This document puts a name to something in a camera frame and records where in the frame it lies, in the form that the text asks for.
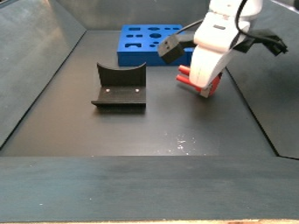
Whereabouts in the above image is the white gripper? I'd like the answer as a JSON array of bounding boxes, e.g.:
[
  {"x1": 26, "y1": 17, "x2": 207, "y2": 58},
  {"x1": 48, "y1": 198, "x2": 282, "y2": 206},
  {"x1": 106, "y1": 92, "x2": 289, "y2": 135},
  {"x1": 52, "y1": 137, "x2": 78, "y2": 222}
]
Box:
[{"x1": 191, "y1": 12, "x2": 250, "y2": 98}]

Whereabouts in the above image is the red three prong object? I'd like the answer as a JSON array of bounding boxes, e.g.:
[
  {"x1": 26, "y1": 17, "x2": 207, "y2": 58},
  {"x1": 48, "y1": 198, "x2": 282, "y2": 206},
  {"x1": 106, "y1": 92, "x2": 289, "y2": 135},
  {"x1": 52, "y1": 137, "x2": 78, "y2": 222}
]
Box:
[{"x1": 176, "y1": 65, "x2": 222, "y2": 98}]

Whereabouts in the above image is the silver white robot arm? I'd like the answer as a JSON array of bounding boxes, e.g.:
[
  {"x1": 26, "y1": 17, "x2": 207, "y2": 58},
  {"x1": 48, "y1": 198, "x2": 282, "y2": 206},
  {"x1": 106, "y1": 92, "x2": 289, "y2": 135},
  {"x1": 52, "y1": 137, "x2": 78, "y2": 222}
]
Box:
[{"x1": 190, "y1": 0, "x2": 263, "y2": 97}]

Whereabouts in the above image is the black curved fixture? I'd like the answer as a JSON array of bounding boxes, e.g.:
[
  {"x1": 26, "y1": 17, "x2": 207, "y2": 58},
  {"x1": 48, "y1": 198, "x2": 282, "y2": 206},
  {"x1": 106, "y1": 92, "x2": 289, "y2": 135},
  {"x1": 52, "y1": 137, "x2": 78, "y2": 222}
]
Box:
[{"x1": 91, "y1": 64, "x2": 146, "y2": 107}]

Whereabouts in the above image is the blue foam shape board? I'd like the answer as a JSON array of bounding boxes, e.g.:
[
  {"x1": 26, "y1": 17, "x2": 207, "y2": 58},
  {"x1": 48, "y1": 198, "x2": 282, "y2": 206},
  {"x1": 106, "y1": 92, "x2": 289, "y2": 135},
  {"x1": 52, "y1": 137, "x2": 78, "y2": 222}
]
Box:
[{"x1": 116, "y1": 24, "x2": 183, "y2": 67}]

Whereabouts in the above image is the black camera cable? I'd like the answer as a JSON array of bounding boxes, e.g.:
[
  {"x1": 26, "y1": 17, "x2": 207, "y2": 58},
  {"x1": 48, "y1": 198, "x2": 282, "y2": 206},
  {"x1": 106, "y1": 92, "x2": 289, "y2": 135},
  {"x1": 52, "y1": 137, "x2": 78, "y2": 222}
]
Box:
[{"x1": 176, "y1": 0, "x2": 274, "y2": 42}]

